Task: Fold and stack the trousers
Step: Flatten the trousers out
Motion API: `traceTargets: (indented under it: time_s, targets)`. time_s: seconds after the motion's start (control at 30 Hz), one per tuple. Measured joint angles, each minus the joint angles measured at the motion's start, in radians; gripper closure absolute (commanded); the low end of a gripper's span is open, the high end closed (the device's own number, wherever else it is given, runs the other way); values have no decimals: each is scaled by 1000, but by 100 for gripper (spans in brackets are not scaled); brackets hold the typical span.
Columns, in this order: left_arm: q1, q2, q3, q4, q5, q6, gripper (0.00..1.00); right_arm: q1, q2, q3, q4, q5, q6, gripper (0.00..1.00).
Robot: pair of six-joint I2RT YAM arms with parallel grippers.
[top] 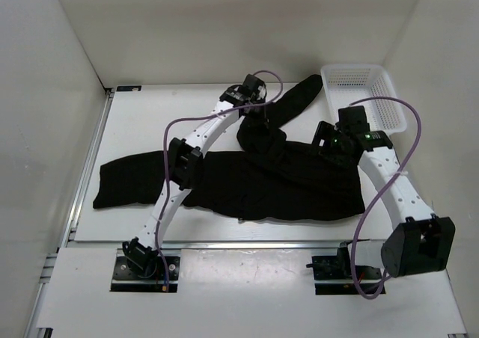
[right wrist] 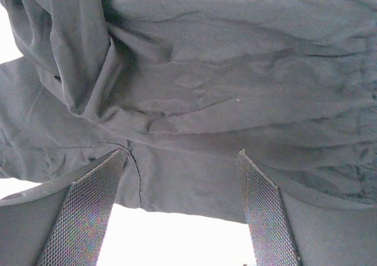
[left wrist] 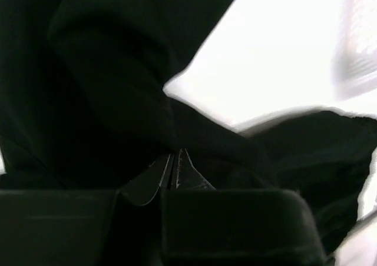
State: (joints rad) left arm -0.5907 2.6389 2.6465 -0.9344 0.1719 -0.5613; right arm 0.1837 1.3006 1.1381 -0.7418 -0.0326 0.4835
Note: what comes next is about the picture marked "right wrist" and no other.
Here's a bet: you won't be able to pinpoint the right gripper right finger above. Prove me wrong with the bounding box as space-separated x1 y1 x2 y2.
236 150 376 265

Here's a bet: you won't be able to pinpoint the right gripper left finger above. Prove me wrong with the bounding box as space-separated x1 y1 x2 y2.
1 149 127 265

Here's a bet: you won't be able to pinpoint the black trousers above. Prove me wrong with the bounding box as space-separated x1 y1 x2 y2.
1 0 376 222

